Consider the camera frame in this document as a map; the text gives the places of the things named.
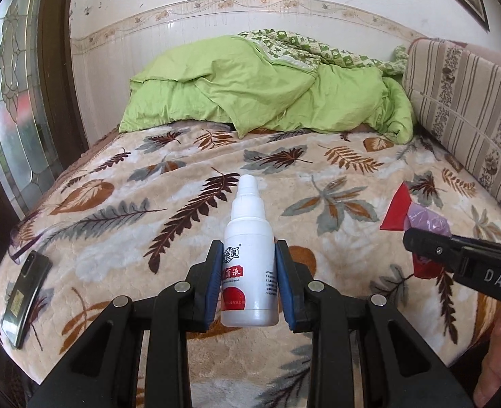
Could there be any leaf-print fleece blanket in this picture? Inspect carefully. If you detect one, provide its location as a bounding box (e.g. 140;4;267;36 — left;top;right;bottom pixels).
0;121;501;408

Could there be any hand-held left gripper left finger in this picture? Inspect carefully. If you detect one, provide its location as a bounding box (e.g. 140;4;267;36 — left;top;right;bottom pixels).
27;240;226;408

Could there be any striped floral cushion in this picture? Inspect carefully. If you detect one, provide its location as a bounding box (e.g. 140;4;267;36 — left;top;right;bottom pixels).
401;37;501;222

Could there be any person's right hand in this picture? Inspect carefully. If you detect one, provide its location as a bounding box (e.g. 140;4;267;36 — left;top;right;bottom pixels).
473;304;501;408

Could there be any green duvet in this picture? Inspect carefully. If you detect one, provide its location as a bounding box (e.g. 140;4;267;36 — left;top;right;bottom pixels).
118;36;415;144

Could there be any wooden door with stained glass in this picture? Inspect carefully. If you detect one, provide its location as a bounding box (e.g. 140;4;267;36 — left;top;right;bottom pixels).
0;0;90;264

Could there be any green patterned quilt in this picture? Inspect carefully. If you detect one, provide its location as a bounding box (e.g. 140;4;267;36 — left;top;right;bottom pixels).
238;30;408;75

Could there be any white spray bottle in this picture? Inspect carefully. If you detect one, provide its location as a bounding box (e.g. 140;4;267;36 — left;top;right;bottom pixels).
220;174;279;328

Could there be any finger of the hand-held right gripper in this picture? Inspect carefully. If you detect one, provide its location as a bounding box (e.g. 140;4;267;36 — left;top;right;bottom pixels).
402;227;468;269

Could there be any dark smartphone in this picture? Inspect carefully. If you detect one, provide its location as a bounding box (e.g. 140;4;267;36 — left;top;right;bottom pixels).
1;250;52;350

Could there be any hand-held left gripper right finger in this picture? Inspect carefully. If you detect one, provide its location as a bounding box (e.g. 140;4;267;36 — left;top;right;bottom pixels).
275;240;474;408

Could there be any purple wrapper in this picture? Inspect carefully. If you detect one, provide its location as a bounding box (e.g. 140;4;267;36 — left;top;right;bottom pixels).
407;203;452;264

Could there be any red and white plastic packet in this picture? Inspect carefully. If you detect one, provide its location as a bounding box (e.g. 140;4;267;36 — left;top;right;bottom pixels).
380;182;443;280

